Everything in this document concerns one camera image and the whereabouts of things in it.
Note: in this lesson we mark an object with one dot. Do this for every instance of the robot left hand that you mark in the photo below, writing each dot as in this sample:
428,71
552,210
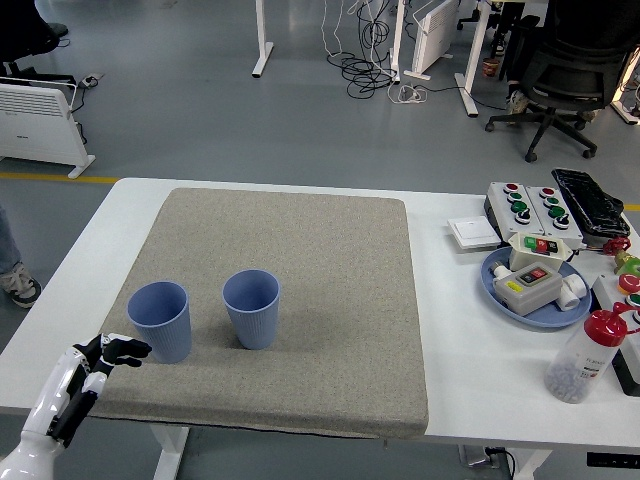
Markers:
47,400

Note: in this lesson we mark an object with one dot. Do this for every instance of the blue ribbed plastic cup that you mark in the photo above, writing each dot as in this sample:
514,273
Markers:
257,325
170,335

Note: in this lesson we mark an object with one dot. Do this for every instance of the red cup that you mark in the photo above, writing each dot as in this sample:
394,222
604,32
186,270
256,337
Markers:
491,67

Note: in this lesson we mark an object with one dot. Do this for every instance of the person's grey white shoe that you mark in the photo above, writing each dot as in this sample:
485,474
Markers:
22,287

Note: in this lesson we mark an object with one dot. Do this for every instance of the white table leg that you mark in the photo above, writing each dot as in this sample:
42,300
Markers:
532,465
170,455

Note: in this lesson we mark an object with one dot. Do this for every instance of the person's leg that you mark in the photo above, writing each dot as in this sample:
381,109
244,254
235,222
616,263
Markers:
7,245

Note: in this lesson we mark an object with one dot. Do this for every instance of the grey-brown mat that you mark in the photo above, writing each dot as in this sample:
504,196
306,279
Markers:
310,280

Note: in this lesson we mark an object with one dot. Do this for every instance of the grey power strip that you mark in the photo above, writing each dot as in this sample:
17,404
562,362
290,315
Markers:
91,79

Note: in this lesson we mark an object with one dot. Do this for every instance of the white desk leg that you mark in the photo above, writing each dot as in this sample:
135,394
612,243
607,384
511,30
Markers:
627,112
397,40
261,35
472,65

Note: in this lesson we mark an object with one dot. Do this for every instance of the grey four-button control box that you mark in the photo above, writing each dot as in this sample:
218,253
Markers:
542,212
502,205

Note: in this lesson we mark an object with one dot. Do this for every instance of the blue plate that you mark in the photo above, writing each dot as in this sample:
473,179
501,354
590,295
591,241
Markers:
550,317

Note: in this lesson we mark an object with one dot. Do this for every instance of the clear bottle red cap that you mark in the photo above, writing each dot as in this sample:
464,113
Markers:
580,365

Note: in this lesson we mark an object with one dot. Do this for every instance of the white pipe fitting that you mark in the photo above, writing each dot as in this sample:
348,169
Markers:
574,292

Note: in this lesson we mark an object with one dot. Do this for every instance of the seated person's shoe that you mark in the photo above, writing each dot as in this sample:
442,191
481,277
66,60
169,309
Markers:
517,102

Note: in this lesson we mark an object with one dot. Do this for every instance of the black table control panel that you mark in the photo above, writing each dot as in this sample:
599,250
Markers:
612,460

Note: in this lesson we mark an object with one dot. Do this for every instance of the white box with mushroom button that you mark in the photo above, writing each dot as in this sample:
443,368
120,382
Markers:
607,295

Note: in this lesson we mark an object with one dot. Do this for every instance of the black plastic-wrapped object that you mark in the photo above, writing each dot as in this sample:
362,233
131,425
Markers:
590,200

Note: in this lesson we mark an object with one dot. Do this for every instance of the red valve handwheel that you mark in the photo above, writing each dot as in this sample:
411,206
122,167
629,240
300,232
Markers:
616,245

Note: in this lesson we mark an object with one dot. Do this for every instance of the brass valve body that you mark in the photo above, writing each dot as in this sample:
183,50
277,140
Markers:
626,260

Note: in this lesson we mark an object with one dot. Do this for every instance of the black mesh office chair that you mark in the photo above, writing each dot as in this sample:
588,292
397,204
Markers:
575,65

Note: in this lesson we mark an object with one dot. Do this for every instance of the white wall switch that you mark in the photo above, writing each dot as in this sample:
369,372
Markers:
472,231

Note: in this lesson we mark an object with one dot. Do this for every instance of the grey switch box red black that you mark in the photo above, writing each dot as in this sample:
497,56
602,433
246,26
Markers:
530,297

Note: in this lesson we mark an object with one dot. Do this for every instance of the beige switch box green red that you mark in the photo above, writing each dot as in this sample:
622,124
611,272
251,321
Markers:
525,257

